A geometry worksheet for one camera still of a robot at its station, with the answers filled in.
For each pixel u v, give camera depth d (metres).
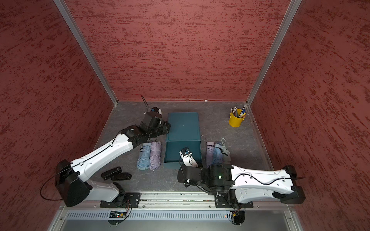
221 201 0.73
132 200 0.74
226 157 0.85
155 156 0.85
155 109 0.70
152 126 0.59
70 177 0.40
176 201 0.76
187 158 0.59
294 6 0.71
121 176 0.85
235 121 1.03
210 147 0.92
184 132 0.76
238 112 1.03
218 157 0.83
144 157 0.82
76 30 0.79
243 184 0.41
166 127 0.78
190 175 0.44
